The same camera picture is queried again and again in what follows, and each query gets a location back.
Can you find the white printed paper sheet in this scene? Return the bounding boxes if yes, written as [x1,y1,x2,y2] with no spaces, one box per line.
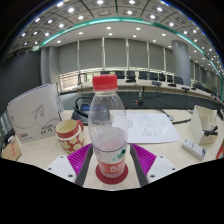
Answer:
[112,110,181,145]

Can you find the white remote control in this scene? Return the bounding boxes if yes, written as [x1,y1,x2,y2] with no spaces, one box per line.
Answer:
[182,138,208,162]

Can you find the group of round ceiling lights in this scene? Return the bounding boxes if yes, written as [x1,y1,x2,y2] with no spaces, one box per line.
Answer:
[18,0,224,73]

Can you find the red and cream patterned mug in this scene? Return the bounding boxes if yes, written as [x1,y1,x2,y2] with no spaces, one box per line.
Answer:
[54,118,86,155]

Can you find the white printer paper carton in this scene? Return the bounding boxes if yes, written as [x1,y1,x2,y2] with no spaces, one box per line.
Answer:
[6,82,65,145]

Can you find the clear red-capped water bottle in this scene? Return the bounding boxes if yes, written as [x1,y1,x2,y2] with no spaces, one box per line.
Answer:
[87,73,129,179]

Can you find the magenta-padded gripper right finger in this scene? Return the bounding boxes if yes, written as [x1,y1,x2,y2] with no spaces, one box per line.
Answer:
[129,143,178,188]

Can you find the row of black office chairs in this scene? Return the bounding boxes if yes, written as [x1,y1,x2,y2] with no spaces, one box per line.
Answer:
[99,69,185,86]

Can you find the open white box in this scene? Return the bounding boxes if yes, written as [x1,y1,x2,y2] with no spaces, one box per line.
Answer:
[188,104,220,146]

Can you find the long curved conference desk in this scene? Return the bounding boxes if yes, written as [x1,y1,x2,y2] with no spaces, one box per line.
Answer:
[77,78,224,109]

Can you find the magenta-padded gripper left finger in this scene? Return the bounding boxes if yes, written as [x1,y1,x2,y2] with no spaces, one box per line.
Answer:
[45,143,95,188]

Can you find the black desk phone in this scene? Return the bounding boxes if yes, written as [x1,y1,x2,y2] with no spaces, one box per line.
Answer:
[70,96,98,126]

